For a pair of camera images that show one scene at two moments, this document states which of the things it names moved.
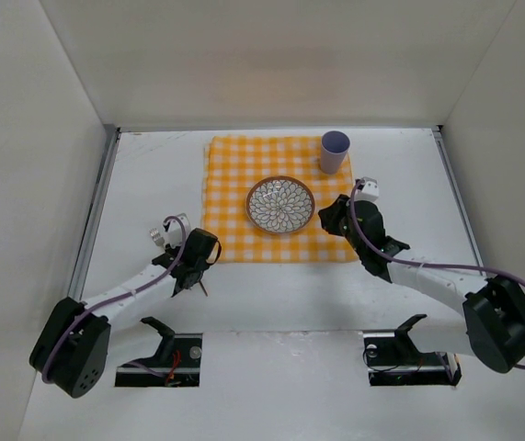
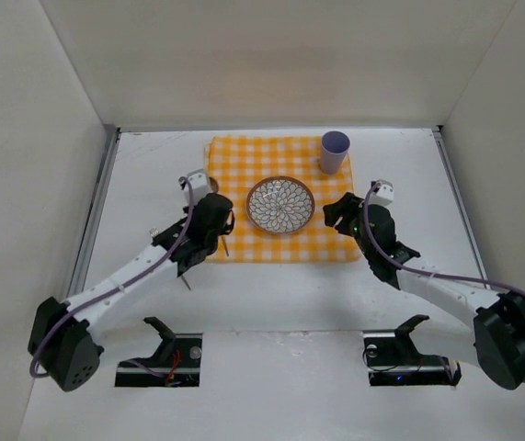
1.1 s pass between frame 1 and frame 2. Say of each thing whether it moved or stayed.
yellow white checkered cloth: stayed
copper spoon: moved
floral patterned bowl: stayed
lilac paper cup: stayed
